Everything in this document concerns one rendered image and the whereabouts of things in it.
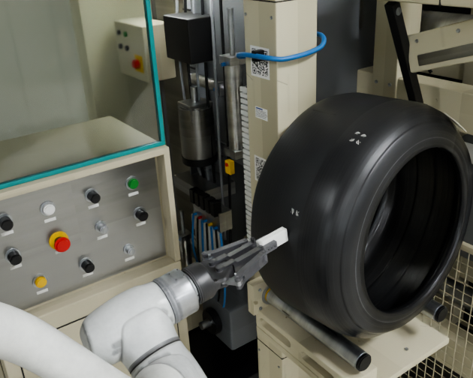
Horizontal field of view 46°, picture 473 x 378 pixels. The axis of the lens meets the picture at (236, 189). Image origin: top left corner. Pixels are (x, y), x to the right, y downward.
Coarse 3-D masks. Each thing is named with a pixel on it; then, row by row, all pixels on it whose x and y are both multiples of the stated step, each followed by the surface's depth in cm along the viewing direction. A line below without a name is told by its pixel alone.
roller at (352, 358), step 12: (276, 300) 148; (288, 312) 144; (300, 312) 142; (300, 324) 141; (312, 324) 138; (324, 336) 134; (336, 336) 133; (336, 348) 131; (348, 348) 129; (360, 348) 129; (348, 360) 128; (360, 360) 126
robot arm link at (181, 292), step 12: (168, 276) 102; (180, 276) 102; (168, 288) 100; (180, 288) 100; (192, 288) 101; (168, 300) 99; (180, 300) 99; (192, 300) 101; (180, 312) 100; (192, 312) 102
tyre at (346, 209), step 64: (320, 128) 119; (384, 128) 112; (448, 128) 122; (256, 192) 124; (320, 192) 110; (384, 192) 111; (448, 192) 145; (320, 256) 111; (384, 256) 156; (448, 256) 138; (320, 320) 124; (384, 320) 125
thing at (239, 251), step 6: (252, 240) 113; (246, 246) 112; (234, 252) 111; (240, 252) 111; (246, 252) 112; (216, 258) 109; (222, 258) 109; (228, 258) 110; (234, 258) 111; (210, 264) 108
